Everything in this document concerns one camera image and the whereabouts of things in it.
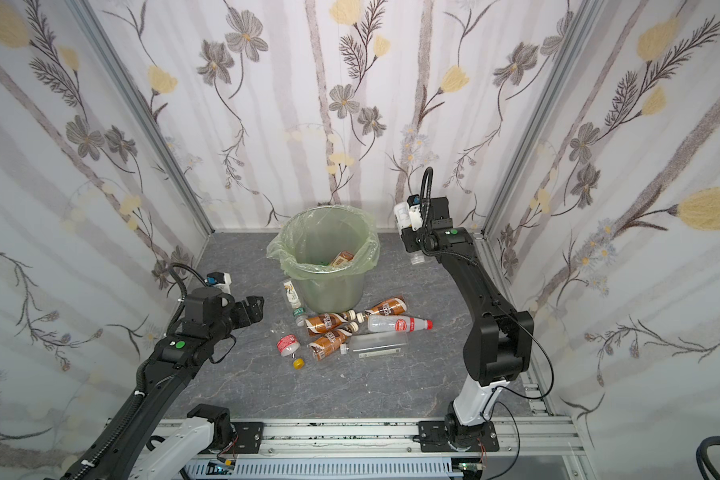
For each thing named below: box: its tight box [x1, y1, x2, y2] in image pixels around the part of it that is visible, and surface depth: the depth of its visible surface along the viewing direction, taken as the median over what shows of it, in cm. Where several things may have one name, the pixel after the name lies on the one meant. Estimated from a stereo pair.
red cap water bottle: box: [367, 315, 434, 333], surface depth 92 cm
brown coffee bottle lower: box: [307, 321, 359, 361], surface depth 88 cm
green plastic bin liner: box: [266, 205, 381, 281], surface depth 91 cm
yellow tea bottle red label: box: [332, 250, 354, 267], surface depth 100 cm
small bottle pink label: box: [276, 334, 301, 357], surface depth 88 cm
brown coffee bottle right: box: [356, 296, 407, 323], surface depth 95 cm
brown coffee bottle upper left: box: [305, 310, 356, 334], surface depth 92 cm
